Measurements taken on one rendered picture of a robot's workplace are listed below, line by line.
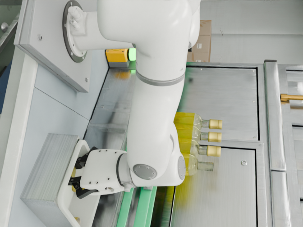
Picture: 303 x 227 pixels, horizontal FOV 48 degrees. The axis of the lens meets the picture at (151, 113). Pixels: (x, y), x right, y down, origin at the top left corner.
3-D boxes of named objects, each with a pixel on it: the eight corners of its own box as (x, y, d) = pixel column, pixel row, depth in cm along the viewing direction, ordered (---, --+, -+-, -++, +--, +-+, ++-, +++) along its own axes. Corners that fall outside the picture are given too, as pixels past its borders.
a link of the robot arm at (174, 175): (162, 138, 62) (173, 107, 69) (112, 142, 66) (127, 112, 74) (184, 193, 70) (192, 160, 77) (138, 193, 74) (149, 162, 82)
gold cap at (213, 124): (208, 130, 120) (221, 131, 119) (208, 124, 117) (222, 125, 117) (209, 123, 122) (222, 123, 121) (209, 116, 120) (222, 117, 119)
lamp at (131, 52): (128, 63, 120) (136, 63, 120) (126, 53, 117) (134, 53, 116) (130, 54, 123) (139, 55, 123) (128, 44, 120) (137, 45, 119)
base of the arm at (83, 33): (57, 40, 77) (123, 37, 74) (61, -10, 80) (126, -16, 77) (83, 63, 92) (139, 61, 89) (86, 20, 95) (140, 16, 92)
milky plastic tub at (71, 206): (56, 237, 88) (87, 241, 87) (20, 198, 71) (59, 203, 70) (76, 178, 99) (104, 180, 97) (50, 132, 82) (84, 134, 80)
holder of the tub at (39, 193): (61, 242, 93) (88, 247, 91) (19, 197, 72) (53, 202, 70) (80, 186, 103) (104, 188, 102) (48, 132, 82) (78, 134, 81)
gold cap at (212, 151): (206, 158, 113) (220, 159, 112) (206, 152, 110) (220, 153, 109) (207, 149, 115) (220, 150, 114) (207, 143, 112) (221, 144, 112)
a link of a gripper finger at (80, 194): (87, 205, 75) (73, 193, 78) (110, 178, 77) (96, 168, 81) (84, 203, 74) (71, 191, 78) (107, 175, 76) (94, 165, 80)
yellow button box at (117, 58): (108, 67, 122) (128, 68, 121) (103, 51, 116) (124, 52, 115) (112, 54, 126) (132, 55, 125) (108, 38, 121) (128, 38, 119)
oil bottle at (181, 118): (143, 130, 125) (201, 134, 121) (141, 121, 121) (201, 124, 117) (146, 118, 129) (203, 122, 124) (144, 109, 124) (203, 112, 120)
